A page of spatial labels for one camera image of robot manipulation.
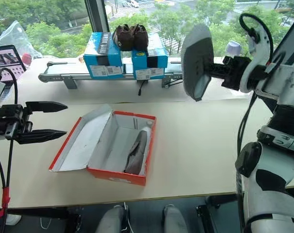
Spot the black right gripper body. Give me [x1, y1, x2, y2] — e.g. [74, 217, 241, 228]
[220, 55, 252, 92]

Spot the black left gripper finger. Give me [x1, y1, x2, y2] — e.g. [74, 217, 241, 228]
[25, 101, 69, 115]
[14, 129, 68, 145]

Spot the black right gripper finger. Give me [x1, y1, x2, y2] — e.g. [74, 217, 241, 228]
[208, 62, 228, 79]

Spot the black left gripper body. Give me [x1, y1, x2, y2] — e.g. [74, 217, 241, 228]
[0, 103, 33, 141]

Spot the grey sneaker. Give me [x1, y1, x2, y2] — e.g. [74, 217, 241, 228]
[180, 23, 215, 102]
[123, 120, 154, 176]

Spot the orange shoebox with lid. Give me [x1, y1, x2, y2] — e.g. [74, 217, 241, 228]
[49, 104, 157, 187]

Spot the blue shoebox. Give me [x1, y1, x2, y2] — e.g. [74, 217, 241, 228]
[83, 32, 125, 80]
[131, 33, 169, 81]

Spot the lavender cup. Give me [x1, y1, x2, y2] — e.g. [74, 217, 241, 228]
[225, 41, 243, 58]

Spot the grey conveyor belt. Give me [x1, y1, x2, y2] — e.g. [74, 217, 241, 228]
[38, 60, 186, 90]

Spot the pink round object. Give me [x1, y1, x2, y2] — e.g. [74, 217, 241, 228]
[21, 52, 33, 66]

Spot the tablet screen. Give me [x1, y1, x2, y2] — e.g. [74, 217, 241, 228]
[0, 44, 27, 88]

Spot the black table support bar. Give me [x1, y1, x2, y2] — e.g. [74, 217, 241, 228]
[6, 206, 82, 233]

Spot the clear plastic bag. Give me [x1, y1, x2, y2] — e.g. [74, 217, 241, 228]
[0, 20, 44, 59]

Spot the brown suede shoe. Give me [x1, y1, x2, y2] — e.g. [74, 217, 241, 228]
[132, 23, 149, 52]
[112, 24, 134, 52]

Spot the white shoe on floor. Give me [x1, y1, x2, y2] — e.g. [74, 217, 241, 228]
[4, 214, 22, 226]

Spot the grey rounded robot leg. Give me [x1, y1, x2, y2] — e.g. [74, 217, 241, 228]
[162, 204, 189, 233]
[95, 204, 129, 233]

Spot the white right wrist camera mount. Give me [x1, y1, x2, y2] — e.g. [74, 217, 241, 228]
[239, 26, 274, 93]

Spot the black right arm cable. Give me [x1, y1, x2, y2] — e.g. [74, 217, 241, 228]
[239, 13, 275, 64]
[235, 93, 258, 233]

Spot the black conveyor power cable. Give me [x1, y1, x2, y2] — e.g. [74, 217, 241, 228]
[136, 79, 148, 97]

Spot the black window frame post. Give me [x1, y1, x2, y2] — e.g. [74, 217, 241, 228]
[84, 0, 111, 33]

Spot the black metal stand frame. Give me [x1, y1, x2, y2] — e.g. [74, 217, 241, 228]
[195, 194, 238, 233]

